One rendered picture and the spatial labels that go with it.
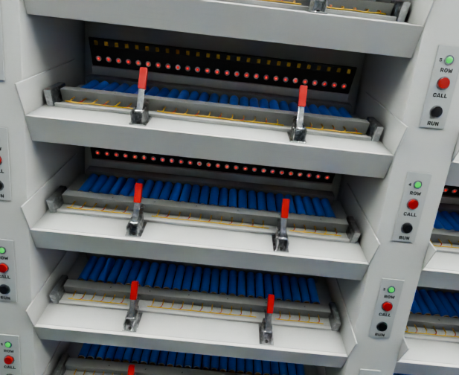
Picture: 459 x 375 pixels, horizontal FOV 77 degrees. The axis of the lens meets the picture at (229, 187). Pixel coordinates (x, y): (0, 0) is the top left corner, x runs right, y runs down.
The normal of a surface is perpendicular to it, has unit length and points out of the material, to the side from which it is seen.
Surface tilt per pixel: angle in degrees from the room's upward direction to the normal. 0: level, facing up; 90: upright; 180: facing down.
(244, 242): 22
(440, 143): 90
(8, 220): 90
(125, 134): 112
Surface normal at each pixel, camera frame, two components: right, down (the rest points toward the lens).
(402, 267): 0.00, 0.22
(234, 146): -0.04, 0.56
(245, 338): 0.10, -0.82
